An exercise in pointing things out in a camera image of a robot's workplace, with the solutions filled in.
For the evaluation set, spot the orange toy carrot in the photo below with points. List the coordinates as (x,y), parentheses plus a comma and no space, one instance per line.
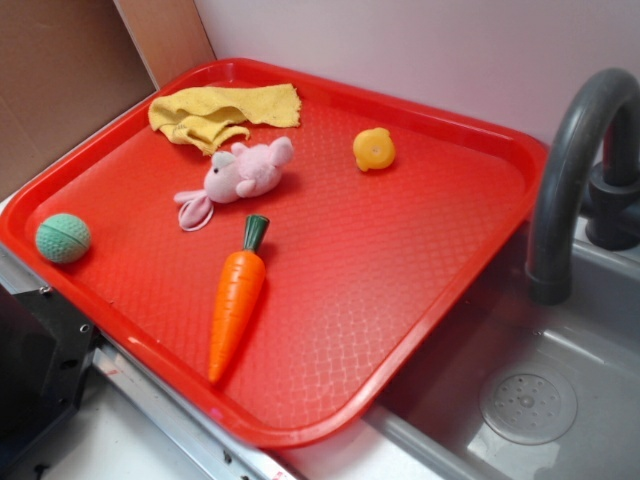
(239,287)

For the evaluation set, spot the red plastic tray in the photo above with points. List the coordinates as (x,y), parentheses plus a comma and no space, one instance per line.
(361,266)

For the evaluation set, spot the pink plush bunny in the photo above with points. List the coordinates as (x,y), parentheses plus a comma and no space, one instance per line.
(241,173)

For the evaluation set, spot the yellow rubber duck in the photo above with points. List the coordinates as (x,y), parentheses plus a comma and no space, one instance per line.
(374,149)

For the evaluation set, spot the yellow cloth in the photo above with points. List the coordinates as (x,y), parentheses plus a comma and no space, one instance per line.
(206,117)

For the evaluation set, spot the grey toy faucet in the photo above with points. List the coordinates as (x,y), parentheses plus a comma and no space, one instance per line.
(563,197)

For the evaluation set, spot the grey toy sink basin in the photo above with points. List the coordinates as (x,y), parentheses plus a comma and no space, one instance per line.
(505,388)

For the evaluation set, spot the green toy ball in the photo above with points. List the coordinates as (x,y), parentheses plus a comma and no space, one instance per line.
(63,238)

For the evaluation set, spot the brown cardboard panel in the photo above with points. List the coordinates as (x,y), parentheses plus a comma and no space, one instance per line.
(70,67)

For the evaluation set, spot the dark faucet handle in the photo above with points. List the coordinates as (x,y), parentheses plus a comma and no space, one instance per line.
(613,190)

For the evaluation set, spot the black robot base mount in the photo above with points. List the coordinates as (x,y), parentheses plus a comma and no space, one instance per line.
(47,347)

